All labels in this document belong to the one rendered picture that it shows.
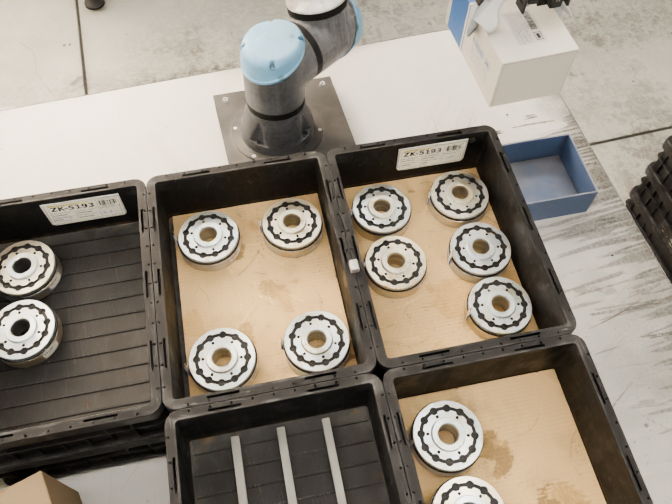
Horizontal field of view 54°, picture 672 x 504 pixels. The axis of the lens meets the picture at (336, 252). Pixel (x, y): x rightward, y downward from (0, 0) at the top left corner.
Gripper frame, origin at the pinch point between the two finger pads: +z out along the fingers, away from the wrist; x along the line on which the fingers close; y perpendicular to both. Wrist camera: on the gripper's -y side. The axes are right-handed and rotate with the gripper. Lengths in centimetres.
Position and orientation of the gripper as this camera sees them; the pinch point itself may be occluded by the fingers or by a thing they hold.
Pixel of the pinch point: (510, 24)
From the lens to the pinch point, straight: 110.7
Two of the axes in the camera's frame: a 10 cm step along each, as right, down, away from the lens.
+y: 2.6, 8.4, -4.8
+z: -0.1, 5.0, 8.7
